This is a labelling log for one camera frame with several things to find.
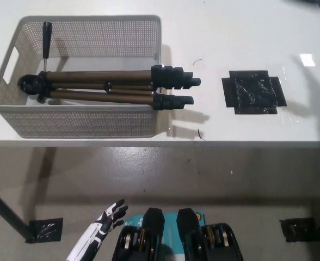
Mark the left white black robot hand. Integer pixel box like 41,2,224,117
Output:
65,198,129,261

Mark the bronze black camera tripod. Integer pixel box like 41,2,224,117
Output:
17,21,202,112

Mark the grey perforated rectangular basket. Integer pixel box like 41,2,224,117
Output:
0,15,163,139

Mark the black tape patch on desk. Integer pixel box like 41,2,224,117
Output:
221,70,287,116

